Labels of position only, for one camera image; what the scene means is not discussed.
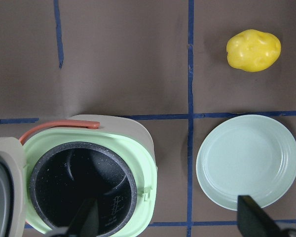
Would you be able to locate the green plate near right arm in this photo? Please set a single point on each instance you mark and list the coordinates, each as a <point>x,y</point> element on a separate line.
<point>247,155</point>

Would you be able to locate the yellow toy potato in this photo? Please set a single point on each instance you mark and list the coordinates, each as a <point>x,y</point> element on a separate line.
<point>252,50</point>

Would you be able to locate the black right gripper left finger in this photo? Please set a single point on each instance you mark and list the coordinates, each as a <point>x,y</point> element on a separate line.
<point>86,221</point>

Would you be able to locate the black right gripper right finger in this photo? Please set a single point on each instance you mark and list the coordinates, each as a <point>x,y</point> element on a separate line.
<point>252,221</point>

